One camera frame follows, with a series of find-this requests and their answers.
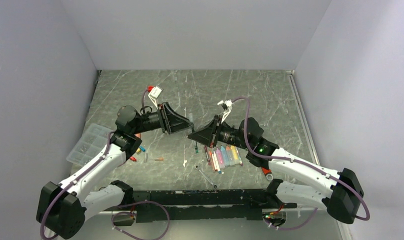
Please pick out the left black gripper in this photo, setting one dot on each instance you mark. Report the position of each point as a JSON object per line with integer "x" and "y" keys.
{"x": 170, "y": 121}

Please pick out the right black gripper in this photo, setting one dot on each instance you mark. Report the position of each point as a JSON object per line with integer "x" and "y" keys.
{"x": 207, "y": 136}

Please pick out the dark red marker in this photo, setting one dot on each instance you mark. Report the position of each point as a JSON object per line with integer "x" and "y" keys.
{"x": 207, "y": 155}

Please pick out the orange marker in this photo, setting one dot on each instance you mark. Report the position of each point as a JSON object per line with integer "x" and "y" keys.
{"x": 211, "y": 160}

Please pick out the blue highlighter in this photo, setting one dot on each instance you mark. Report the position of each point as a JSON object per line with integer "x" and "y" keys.
{"x": 224, "y": 156}

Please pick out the red capped white marker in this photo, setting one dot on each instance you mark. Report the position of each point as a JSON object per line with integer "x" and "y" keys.
{"x": 214, "y": 159}

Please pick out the pink highlighter body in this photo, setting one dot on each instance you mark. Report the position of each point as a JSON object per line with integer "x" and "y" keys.
{"x": 220, "y": 158}

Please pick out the orange highlighter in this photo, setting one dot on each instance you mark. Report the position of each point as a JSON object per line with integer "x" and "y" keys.
{"x": 229, "y": 155}

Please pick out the yellow highlighter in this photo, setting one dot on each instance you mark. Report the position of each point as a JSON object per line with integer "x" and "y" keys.
{"x": 235, "y": 155}

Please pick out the blue capped white marker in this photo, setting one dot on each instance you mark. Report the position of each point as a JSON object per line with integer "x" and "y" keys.
{"x": 218, "y": 164}

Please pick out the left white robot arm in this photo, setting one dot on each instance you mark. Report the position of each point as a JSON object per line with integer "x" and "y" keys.
{"x": 64, "y": 207}

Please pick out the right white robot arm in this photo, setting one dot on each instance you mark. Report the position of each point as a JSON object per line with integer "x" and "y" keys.
{"x": 337, "y": 192}

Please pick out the silver ratchet wrench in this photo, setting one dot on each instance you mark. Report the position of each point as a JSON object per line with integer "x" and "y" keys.
{"x": 214, "y": 186}

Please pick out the clear plastic parts box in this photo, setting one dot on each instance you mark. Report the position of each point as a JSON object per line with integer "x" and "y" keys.
{"x": 91, "y": 143}

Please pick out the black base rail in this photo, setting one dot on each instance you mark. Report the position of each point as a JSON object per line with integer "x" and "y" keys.
{"x": 159, "y": 205}

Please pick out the aluminium side rail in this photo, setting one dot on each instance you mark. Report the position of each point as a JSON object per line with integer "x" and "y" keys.
{"x": 308, "y": 135}

